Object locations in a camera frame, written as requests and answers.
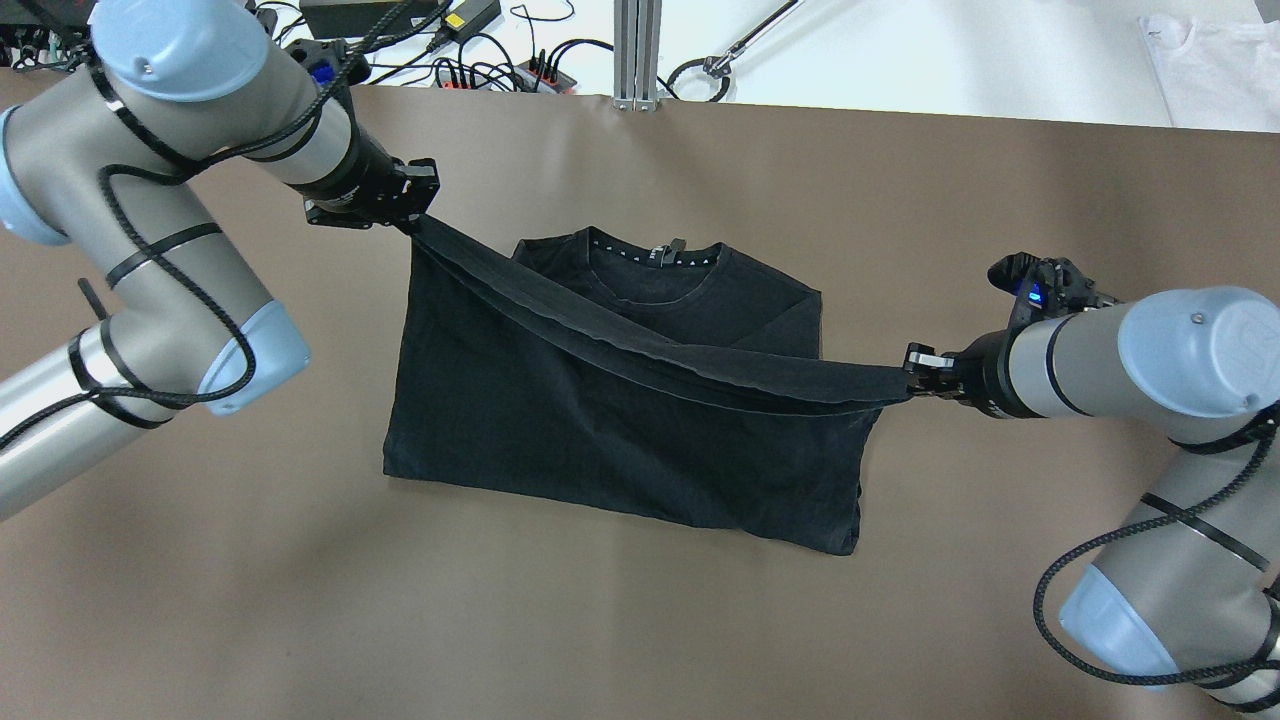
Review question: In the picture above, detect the black graphic t-shirt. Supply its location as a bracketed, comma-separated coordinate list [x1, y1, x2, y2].
[383, 218, 908, 555]

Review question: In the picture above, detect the black coiled cable loop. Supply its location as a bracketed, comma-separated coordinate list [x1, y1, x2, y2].
[667, 58, 733, 104]

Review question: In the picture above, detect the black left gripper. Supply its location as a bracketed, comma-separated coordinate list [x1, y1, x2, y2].
[305, 135, 440, 232]

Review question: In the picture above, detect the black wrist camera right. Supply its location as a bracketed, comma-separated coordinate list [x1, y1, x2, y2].
[987, 252, 1121, 331]

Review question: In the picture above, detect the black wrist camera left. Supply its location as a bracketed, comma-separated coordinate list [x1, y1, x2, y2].
[283, 38, 372, 88]

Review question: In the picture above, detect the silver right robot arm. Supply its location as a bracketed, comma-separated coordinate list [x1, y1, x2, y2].
[902, 281, 1277, 719]

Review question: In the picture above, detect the red black power strip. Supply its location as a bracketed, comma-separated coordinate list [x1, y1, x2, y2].
[428, 58, 580, 95]

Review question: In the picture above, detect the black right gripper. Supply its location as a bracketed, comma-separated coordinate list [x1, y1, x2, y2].
[902, 334, 1011, 406]

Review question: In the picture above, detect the metal rod tool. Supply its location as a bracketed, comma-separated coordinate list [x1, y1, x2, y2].
[701, 1, 803, 79]

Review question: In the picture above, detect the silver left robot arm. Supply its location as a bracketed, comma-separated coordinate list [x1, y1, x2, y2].
[3, 1, 439, 518]

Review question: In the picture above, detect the black power adapter brick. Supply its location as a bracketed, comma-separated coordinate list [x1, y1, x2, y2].
[297, 0, 442, 38]

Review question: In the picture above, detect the aluminium frame post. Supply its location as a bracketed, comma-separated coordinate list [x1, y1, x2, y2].
[612, 0, 662, 111]

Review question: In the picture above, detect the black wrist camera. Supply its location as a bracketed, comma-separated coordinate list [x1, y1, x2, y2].
[987, 252, 1121, 331]
[283, 38, 372, 88]

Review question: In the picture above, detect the white cloth on side table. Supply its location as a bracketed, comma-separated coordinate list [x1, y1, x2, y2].
[1137, 14, 1279, 135]

